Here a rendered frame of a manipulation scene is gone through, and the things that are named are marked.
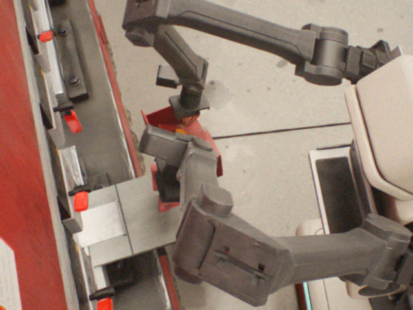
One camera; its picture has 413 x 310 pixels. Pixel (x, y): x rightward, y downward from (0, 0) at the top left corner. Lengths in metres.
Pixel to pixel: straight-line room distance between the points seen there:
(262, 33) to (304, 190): 1.39
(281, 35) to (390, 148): 0.32
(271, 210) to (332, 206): 1.15
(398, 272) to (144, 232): 0.56
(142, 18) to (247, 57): 1.79
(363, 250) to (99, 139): 0.90
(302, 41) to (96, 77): 0.74
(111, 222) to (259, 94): 1.52
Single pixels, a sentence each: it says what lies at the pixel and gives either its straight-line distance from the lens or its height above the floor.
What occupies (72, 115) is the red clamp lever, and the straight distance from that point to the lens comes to 1.22.
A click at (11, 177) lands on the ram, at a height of 1.57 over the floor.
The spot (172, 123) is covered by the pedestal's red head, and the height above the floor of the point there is 0.72.
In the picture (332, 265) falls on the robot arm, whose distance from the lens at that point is 0.81.
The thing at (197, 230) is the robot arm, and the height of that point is 1.54.
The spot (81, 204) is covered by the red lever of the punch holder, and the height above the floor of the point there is 1.32.
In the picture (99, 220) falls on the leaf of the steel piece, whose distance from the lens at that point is 1.32.
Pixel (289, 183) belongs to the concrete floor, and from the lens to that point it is 2.45.
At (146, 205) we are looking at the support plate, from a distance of 1.32.
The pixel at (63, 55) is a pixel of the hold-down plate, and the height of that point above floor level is 0.90.
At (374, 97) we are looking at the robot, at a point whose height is 1.34.
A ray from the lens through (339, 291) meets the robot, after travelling 2.00.
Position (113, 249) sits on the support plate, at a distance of 1.29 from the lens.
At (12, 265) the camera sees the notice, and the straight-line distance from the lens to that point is 0.63.
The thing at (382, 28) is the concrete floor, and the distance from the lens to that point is 3.01.
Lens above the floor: 2.17
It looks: 59 degrees down
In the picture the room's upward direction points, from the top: 9 degrees counter-clockwise
